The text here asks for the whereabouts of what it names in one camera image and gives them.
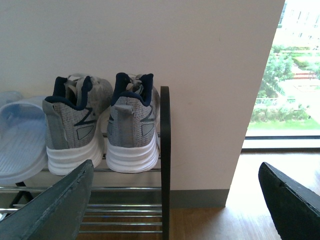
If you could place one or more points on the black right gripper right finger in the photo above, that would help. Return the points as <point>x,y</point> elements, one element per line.
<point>294,208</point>

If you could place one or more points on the light blue rubber slipper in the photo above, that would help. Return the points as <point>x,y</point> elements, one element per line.
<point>23,151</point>

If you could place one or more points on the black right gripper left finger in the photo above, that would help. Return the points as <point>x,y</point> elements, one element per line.
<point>55,214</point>

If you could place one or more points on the grey knit sneaker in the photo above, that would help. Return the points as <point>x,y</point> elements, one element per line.
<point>132,139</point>
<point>73,116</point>

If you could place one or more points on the black metal shoe rack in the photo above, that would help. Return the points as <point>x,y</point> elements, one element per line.
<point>127,212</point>

